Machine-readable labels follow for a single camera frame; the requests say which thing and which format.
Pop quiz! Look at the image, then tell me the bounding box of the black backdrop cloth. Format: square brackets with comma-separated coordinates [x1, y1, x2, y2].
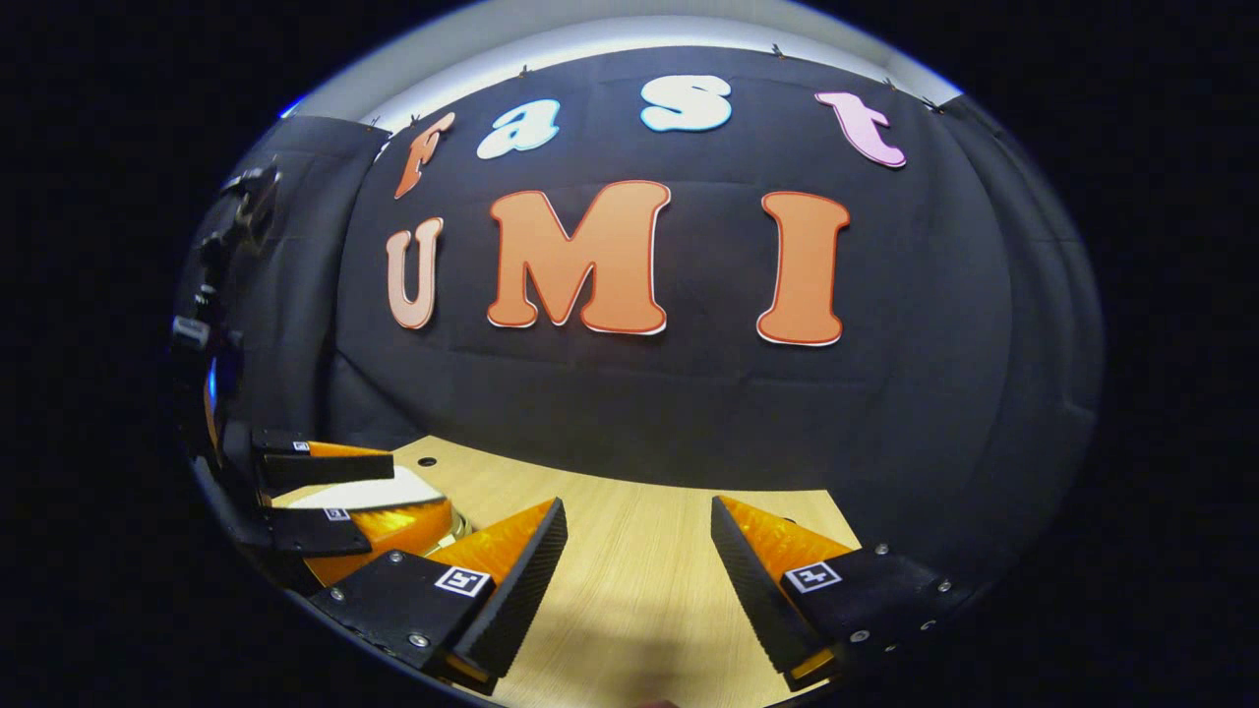
[177, 44, 1105, 591]

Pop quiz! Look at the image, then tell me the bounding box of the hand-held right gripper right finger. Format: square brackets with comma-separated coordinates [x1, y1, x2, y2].
[709, 495, 987, 688]

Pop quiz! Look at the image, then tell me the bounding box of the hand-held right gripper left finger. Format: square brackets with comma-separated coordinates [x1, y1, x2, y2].
[311, 497, 570, 694]

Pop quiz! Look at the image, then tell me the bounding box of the pale yellow small suitcase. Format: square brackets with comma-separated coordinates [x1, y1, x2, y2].
[285, 465, 475, 554]

